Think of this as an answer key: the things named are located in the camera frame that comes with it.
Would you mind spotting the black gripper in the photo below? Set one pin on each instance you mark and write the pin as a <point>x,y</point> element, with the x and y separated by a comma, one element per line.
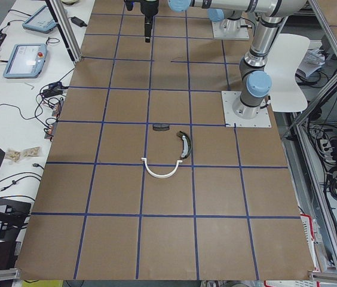
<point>148,8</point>

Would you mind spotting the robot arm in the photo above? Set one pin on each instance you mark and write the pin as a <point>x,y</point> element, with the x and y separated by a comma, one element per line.
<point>228,19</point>
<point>256,82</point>

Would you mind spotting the black power adapter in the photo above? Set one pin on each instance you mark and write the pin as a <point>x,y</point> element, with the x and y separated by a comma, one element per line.
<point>79,22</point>

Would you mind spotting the far teach pendant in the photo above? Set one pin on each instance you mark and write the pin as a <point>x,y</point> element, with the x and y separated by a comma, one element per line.
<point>41,21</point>

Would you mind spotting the teach pendant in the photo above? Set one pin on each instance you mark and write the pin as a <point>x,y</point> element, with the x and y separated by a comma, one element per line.
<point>41,21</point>
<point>26,61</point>

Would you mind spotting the black brake pad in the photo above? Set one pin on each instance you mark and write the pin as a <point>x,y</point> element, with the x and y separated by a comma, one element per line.
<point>161,127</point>

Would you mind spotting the near teach pendant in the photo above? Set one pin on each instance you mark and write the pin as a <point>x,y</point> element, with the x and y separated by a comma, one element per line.
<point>26,61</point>

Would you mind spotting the green curved brake shoe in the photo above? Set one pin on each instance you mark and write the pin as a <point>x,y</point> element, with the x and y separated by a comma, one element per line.
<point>187,144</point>

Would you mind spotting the white curved plastic part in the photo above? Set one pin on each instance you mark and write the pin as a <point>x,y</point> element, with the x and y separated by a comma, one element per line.
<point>161,172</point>

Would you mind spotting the white chair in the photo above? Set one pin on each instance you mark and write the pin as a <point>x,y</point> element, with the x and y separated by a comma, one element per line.
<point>284,59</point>

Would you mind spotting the aluminium frame post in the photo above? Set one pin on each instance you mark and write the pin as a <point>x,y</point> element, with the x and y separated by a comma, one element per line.
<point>59,15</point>

